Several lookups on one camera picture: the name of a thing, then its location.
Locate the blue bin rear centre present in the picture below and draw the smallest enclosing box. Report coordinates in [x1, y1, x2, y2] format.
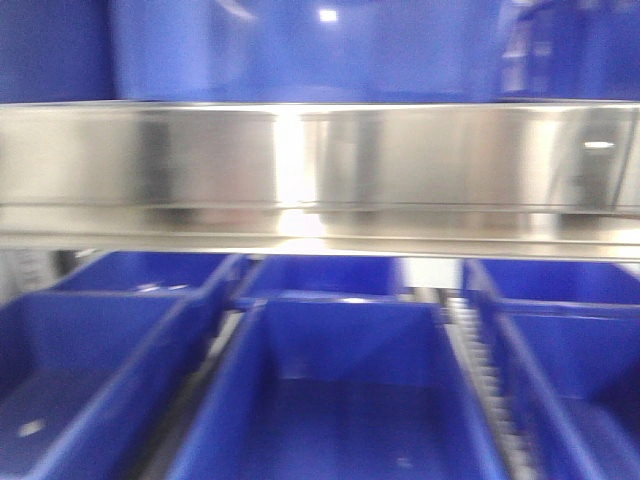
[234, 255, 408, 308]

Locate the blue bin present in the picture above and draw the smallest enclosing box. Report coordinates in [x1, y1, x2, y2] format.
[474, 300, 639, 479]
[49, 251, 249, 300]
[234, 255, 408, 308]
[167, 300, 507, 479]
[461, 259, 639, 312]
[1, 292, 224, 479]

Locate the blue bin rear left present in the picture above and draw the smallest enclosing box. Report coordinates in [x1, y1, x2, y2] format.
[49, 251, 249, 300]

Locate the blue bin lower centre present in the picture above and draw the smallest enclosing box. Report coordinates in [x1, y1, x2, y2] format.
[167, 300, 507, 479]

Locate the large blue crate behind tray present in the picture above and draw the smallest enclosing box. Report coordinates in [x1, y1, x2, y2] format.
[108, 1, 503, 103]

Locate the blue bin lower left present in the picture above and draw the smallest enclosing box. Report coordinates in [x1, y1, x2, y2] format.
[1, 292, 224, 479]

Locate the blue bin lower right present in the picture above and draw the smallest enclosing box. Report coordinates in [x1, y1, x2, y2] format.
[474, 300, 639, 479]

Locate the blue bin rear right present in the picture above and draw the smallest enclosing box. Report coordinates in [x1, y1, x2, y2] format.
[461, 259, 639, 312]

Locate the blue crate upper right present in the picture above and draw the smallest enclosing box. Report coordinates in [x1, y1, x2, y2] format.
[497, 1, 639, 102]

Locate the blue crate upper left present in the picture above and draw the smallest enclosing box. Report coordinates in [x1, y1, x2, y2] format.
[1, 1, 115, 103]

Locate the white roller track rail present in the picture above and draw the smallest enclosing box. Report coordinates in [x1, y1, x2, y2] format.
[438, 289, 541, 480]

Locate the stainless steel shelf front rail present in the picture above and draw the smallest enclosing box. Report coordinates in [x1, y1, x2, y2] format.
[1, 101, 639, 262]

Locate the metal divider rail left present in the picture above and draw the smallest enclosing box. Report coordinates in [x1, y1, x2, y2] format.
[126, 310, 244, 479]

